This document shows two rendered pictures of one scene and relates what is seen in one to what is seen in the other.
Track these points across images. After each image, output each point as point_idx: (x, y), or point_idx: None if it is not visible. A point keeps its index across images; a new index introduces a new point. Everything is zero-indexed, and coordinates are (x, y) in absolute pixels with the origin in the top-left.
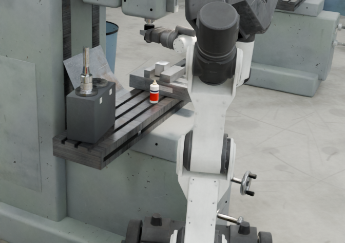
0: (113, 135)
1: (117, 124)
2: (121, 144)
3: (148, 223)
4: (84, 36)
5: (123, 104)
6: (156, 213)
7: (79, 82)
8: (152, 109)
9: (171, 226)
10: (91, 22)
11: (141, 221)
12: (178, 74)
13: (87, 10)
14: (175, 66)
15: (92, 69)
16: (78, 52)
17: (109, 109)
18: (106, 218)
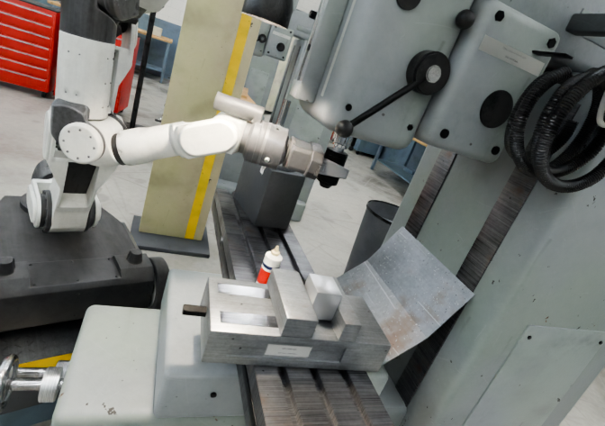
0: (230, 207)
1: (248, 224)
2: (217, 215)
3: (142, 258)
4: (454, 236)
5: (291, 265)
6: (137, 252)
7: (379, 264)
8: (243, 262)
9: (115, 270)
10: (482, 227)
11: (157, 277)
12: (276, 301)
13: (484, 195)
14: (311, 316)
15: (410, 285)
16: (429, 249)
17: (254, 191)
18: None
